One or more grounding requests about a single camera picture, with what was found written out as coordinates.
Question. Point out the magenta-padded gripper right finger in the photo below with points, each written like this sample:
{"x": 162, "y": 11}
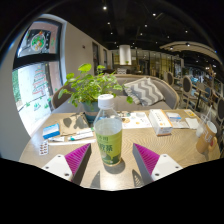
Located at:
{"x": 148, "y": 160}

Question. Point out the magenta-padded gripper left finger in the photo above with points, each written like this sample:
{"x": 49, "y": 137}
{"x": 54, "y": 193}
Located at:
{"x": 76, "y": 159}

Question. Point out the green-labelled clear drink bottle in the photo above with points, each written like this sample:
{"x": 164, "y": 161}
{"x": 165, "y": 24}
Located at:
{"x": 108, "y": 140}

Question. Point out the white tube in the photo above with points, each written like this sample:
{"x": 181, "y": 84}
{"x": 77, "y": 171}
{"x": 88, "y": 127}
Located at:
{"x": 81, "y": 135}

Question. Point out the pill blister pack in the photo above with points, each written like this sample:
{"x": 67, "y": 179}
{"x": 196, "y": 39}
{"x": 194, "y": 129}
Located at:
{"x": 43, "y": 147}

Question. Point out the small blue and white box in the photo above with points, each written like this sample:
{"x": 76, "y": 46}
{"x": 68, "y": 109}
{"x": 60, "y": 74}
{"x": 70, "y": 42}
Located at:
{"x": 51, "y": 130}

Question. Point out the printed white leaflet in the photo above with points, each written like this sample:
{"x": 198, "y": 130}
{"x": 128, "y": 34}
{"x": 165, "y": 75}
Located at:
{"x": 136, "y": 121}

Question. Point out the blue and white booklet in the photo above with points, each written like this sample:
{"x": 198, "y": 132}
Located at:
{"x": 173, "y": 116}

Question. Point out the white paper napkin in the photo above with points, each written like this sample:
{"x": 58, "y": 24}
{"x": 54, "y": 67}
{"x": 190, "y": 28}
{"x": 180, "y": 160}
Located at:
{"x": 192, "y": 123}

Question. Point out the clear plastic cup with straw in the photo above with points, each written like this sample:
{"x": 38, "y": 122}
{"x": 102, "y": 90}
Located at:
{"x": 200, "y": 128}

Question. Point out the yellow and white card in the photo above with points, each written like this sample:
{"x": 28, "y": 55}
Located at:
{"x": 190, "y": 113}

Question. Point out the grey white chevron cushion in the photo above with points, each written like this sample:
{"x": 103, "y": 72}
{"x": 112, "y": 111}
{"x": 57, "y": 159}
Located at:
{"x": 145, "y": 91}

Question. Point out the grey curved sofa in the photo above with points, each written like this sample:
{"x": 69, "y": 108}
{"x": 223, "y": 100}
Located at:
{"x": 169, "y": 94}

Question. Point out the green potted plant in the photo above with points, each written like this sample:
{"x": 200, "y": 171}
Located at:
{"x": 88, "y": 88}

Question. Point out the group of dining chairs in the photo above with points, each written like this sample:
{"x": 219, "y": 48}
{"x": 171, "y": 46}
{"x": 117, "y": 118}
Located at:
{"x": 186, "y": 86}

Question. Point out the wooden shelf unit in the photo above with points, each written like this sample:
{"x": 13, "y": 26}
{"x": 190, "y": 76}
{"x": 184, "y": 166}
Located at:
{"x": 156, "y": 61}

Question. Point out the dark framed window picture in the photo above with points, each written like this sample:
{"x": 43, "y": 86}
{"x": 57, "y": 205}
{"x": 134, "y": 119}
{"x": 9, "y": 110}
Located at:
{"x": 38, "y": 41}

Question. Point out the group of ceiling lights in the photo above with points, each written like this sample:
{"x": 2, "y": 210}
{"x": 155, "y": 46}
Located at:
{"x": 104, "y": 8}

